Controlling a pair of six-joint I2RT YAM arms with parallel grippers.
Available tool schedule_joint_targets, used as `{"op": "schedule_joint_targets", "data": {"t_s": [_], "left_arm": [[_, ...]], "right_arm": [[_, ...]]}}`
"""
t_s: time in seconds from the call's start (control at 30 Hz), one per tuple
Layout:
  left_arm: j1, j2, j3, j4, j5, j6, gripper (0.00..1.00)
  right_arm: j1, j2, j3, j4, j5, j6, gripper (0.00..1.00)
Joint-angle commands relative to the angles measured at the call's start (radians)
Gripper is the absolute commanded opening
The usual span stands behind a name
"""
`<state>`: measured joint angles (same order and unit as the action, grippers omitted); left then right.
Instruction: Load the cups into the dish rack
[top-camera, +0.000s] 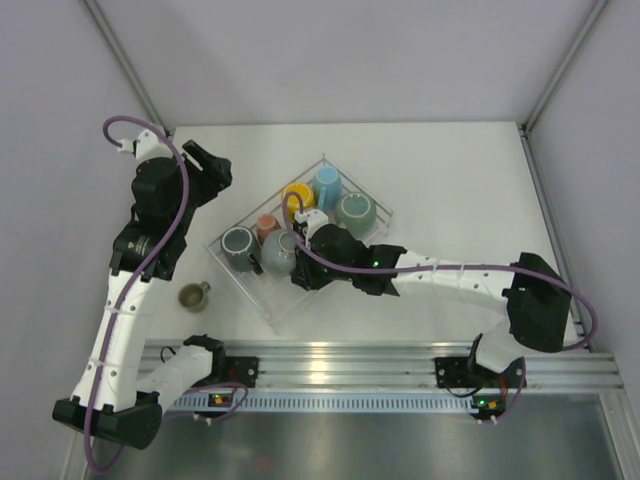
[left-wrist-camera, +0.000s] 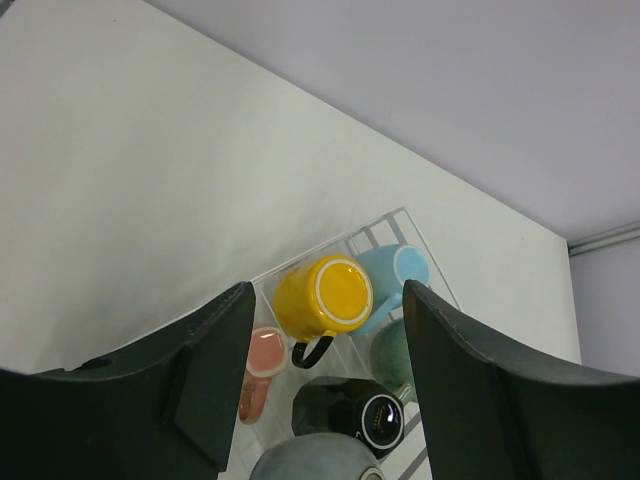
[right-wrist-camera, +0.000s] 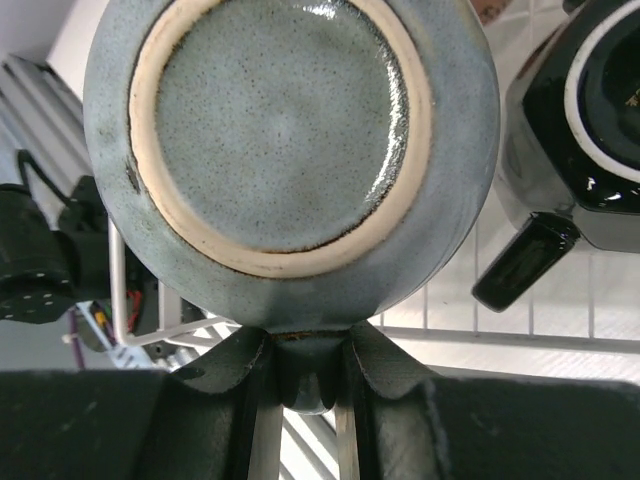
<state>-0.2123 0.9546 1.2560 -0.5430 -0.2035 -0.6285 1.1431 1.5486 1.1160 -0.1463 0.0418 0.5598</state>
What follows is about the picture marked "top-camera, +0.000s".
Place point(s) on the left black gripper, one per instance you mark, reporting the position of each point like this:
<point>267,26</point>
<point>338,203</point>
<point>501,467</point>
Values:
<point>217,167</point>

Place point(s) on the pink coral mug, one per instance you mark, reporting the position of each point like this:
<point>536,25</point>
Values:
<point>265,225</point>

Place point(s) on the dark green cup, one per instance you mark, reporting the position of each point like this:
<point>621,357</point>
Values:
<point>241,250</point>

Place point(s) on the yellow enamel mug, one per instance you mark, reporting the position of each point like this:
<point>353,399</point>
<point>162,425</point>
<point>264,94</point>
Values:
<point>303,195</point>

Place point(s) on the dark grey glazed mug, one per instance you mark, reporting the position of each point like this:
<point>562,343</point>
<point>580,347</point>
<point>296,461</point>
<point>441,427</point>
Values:
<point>279,253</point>

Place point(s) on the light blue mug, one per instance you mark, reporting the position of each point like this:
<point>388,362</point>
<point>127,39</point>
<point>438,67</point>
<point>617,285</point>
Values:
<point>327,188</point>

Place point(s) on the olive beige small mug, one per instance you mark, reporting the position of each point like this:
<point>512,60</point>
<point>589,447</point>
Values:
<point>193,297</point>

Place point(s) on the teal speckled ceramic mug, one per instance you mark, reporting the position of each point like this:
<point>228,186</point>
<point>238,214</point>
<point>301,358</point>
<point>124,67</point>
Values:
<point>355,212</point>

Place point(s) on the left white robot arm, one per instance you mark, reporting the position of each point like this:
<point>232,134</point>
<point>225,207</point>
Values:
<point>111,400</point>

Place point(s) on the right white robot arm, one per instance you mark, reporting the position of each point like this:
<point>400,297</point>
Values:
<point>528,294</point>

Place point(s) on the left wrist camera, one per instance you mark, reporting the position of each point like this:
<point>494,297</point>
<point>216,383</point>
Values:
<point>146,146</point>

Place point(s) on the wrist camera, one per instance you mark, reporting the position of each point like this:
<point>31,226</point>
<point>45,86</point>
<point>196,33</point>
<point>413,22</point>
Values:
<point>146,146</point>
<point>310,222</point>

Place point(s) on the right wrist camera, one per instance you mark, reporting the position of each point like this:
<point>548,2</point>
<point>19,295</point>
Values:
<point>310,222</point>

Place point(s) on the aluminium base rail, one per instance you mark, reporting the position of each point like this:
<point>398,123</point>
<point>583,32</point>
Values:
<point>400,366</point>

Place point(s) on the left aluminium frame post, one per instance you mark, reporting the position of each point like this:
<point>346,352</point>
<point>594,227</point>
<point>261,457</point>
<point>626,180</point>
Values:
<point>127,69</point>

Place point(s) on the aluminium frame post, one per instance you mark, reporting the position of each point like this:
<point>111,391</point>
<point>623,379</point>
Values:
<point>127,69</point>
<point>569,55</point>

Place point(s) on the perforated cable duct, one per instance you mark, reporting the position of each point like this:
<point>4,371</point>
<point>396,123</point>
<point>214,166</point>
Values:
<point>276,402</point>

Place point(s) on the right aluminium frame post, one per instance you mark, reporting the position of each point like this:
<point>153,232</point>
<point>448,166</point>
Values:
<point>569,55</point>

